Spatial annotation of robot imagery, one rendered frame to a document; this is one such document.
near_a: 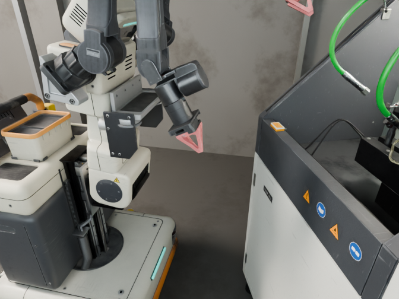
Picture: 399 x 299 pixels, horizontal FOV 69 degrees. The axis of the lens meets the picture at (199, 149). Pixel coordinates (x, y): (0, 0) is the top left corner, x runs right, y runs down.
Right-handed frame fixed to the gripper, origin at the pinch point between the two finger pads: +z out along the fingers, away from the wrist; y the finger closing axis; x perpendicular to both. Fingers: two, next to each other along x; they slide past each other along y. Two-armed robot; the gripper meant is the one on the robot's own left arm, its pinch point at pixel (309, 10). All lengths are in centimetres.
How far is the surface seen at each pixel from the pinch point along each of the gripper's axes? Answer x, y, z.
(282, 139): 27.5, -1.2, 26.5
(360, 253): 22, -33, 52
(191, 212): 126, 75, 41
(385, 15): -18.5, 25.8, 12.9
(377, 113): 0, 39, 42
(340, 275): 30, -28, 58
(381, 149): 6.5, -3.3, 43.6
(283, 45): 17, 145, -20
